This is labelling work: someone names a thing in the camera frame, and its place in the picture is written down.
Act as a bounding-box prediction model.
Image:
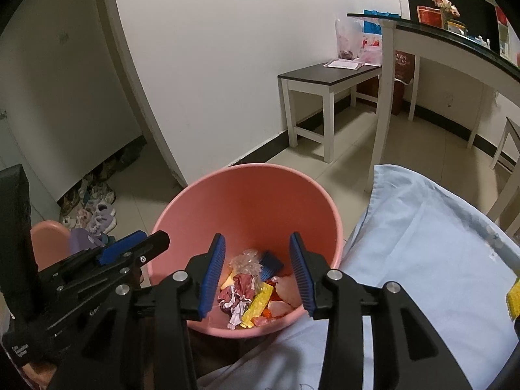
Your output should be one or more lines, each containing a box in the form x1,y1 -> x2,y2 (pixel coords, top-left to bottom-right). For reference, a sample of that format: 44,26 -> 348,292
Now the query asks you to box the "black flat screen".
403,0 -> 500,53

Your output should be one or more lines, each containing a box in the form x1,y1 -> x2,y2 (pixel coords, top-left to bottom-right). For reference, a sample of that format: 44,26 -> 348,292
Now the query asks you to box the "small pink basin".
30,220 -> 72,271

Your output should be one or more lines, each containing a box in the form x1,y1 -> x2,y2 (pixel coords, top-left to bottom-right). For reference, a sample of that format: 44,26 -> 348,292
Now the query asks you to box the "pink printed plastic bag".
359,34 -> 383,66

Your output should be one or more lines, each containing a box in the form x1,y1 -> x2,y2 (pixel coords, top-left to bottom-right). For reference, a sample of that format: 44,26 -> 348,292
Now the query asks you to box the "blue plastic pack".
363,9 -> 401,33

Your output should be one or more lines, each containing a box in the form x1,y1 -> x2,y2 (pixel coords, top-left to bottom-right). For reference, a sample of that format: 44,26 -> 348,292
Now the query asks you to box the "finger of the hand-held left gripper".
61,231 -> 170,306
38,231 -> 148,284

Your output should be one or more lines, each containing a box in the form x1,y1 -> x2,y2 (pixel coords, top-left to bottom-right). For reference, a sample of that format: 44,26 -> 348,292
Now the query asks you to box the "printed paper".
217,274 -> 256,330

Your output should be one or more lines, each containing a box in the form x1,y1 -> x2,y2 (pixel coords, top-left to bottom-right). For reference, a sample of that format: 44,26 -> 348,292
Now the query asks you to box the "dark-topped white bench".
278,65 -> 383,164
485,116 -> 520,232

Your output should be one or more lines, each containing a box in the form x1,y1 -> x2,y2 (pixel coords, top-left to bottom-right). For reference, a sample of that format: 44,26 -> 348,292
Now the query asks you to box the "light blue floral bedsheet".
197,164 -> 520,390

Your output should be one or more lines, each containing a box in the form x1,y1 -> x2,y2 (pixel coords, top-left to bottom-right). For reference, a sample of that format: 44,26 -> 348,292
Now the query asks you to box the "white paper sheet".
324,59 -> 365,71

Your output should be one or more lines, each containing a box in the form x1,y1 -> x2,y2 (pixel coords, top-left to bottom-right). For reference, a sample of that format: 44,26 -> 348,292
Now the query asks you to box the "blue foam net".
259,251 -> 285,282

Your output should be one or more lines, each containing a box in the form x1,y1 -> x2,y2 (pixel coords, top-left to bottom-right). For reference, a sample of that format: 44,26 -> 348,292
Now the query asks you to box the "person's left hand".
20,362 -> 58,390

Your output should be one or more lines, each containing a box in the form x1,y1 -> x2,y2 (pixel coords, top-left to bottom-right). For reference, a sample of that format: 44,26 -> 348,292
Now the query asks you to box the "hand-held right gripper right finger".
289,232 -> 474,390

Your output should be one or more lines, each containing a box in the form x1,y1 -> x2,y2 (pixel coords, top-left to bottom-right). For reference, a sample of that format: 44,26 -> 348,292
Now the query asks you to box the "pink plastic bucket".
148,163 -> 342,337

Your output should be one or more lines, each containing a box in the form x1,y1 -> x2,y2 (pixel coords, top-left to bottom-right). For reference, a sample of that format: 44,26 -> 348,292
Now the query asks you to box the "clear plastic bag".
335,16 -> 366,62

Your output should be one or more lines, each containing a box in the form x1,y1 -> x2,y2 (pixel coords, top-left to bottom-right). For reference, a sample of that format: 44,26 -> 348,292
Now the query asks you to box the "white table with glass top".
347,11 -> 520,193

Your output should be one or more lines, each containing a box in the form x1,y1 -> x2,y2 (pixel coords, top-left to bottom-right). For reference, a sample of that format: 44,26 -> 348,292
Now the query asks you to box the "pile of shoes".
61,146 -> 144,245

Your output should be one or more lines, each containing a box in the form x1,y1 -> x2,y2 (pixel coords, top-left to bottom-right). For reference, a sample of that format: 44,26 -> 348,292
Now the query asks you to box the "red box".
417,6 -> 446,29

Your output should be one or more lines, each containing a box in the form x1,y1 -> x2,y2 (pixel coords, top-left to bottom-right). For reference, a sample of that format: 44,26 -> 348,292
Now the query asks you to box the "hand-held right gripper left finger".
49,233 -> 227,390

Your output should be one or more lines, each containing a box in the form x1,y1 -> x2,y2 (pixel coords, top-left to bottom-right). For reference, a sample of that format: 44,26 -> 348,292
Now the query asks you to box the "dark red waste bin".
392,51 -> 415,116

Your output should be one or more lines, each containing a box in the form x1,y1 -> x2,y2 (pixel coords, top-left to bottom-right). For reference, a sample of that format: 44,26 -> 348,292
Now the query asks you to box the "yellow foam net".
506,278 -> 520,319

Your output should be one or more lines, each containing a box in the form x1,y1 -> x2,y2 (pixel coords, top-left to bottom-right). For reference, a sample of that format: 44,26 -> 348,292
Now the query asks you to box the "flower bouquet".
430,0 -> 461,21

